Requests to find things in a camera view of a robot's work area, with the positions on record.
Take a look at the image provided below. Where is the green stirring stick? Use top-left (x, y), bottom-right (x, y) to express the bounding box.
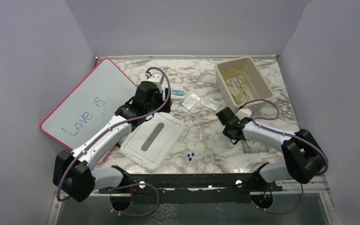
top-left (232, 93), bottom-right (242, 103)

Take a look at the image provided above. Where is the clear zip bag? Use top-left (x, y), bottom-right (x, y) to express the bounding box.
top-left (181, 94), bottom-right (201, 111)
top-left (202, 97), bottom-right (221, 112)

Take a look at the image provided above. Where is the tan rubber tubing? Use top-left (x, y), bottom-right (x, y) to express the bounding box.
top-left (222, 70), bottom-right (247, 87)

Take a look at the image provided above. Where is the beige plastic bin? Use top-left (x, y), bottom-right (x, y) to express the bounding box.
top-left (215, 57), bottom-right (274, 113)

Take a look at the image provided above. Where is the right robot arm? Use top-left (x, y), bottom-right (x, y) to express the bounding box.
top-left (216, 107), bottom-right (328, 191)

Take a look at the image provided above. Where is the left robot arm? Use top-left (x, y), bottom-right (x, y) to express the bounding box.
top-left (52, 81), bottom-right (171, 202)

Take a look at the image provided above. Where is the blue packaged item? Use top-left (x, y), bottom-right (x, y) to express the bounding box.
top-left (162, 88), bottom-right (188, 100)

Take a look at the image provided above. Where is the white plastic bin lid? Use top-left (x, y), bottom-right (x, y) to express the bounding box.
top-left (120, 112), bottom-right (185, 172)

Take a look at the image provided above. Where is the pink framed whiteboard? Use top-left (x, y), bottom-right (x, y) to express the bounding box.
top-left (40, 58), bottom-right (137, 150)

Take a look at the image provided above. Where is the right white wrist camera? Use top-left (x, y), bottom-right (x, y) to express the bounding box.
top-left (235, 105), bottom-right (252, 120)

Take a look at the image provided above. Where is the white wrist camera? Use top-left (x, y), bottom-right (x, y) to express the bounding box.
top-left (235, 105), bottom-right (252, 120)
top-left (145, 72), bottom-right (164, 92)

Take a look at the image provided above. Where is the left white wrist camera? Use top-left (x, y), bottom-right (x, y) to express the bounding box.
top-left (145, 72), bottom-right (164, 92)

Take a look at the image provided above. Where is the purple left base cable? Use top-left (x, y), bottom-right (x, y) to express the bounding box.
top-left (110, 182), bottom-right (161, 218)

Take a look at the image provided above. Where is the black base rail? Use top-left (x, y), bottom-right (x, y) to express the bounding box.
top-left (99, 173), bottom-right (282, 204)

